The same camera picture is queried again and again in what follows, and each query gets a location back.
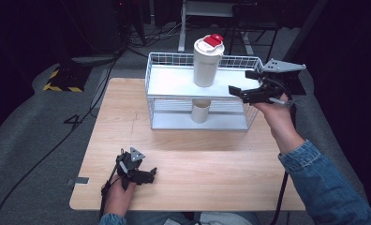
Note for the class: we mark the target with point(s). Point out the grey tape strip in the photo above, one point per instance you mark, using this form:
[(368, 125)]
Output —
[(79, 180)]

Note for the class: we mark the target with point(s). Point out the person's left hand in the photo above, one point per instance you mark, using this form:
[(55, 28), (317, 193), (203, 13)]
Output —
[(118, 198)]

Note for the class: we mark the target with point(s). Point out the black metal stand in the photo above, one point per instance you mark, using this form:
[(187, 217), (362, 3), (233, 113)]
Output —
[(255, 22)]

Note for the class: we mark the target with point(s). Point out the yellow black striped base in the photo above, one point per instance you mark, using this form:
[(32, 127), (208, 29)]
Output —
[(66, 79)]

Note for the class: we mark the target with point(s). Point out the white tumbler with red lid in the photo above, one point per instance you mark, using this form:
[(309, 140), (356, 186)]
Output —
[(207, 62)]

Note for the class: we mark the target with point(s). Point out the white metal stand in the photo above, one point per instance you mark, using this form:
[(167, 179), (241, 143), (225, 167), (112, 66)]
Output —
[(191, 18)]

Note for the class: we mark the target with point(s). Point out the small cream cup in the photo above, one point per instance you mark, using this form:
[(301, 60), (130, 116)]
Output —
[(200, 112)]

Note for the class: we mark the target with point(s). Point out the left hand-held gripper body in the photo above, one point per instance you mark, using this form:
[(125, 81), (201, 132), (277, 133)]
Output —
[(132, 167)]

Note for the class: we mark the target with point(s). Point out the person's right hand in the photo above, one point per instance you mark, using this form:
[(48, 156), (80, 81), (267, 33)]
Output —
[(278, 120)]

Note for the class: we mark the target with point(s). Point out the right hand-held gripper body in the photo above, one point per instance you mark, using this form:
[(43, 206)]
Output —
[(278, 84)]

